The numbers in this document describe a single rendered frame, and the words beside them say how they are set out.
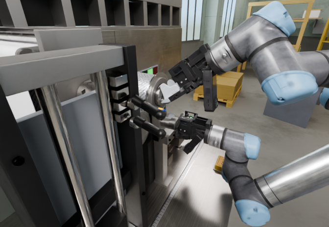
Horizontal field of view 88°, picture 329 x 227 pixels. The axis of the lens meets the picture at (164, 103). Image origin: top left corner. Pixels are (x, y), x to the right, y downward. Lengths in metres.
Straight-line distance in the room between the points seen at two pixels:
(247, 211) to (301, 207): 1.60
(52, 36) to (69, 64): 0.11
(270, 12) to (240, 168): 0.44
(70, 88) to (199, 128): 0.43
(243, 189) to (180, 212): 0.22
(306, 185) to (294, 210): 1.53
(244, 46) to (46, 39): 0.34
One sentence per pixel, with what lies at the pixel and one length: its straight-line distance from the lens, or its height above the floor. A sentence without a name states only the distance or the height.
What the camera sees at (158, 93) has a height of 1.27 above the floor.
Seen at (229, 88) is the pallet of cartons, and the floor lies 0.38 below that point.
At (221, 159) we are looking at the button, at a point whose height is 0.92.
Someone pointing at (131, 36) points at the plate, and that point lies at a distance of 0.95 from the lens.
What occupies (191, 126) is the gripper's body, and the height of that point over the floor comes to 1.14.
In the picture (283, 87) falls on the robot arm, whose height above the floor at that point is 1.37.
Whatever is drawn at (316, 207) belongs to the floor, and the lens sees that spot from 2.21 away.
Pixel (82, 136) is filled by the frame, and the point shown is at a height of 1.34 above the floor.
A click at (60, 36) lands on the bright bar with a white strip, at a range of 0.29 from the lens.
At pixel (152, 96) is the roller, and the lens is 0.52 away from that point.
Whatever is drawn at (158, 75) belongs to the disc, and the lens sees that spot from 0.55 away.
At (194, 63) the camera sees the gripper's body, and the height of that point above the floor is 1.37.
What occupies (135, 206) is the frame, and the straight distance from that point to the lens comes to 0.40.
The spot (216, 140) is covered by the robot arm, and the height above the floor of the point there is 1.12.
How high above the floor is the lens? 1.46
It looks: 25 degrees down
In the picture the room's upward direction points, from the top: straight up
